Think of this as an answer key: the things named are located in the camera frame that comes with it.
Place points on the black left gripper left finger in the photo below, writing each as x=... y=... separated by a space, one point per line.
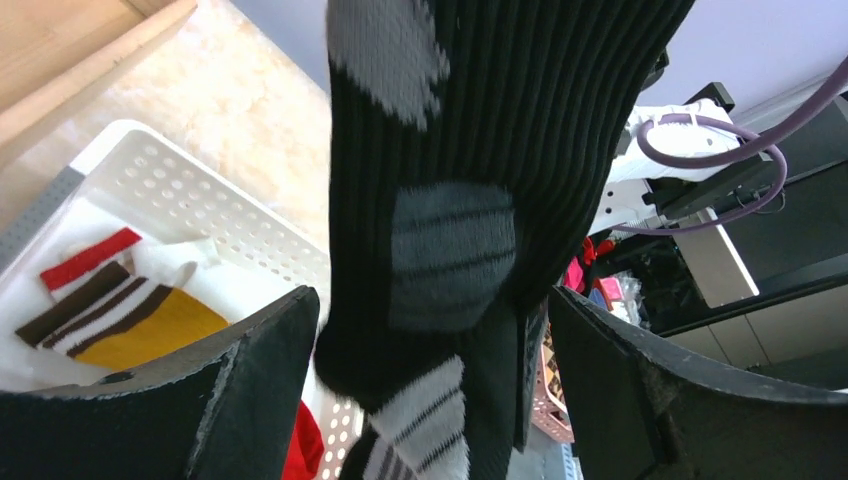
x=221 y=408

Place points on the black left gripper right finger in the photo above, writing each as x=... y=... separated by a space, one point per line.
x=642 y=407

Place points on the mustard yellow sock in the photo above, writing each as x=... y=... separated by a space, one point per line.
x=116 y=320

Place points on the black sock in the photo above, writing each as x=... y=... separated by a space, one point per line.
x=470 y=145

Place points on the red sock white cuff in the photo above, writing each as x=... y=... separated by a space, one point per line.
x=78 y=264

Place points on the pink perforated basket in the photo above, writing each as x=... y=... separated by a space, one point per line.
x=549 y=412

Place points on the white plastic basket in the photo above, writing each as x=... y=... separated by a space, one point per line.
x=134 y=173

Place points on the wooden hanger stand frame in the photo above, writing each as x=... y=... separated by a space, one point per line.
x=57 y=56

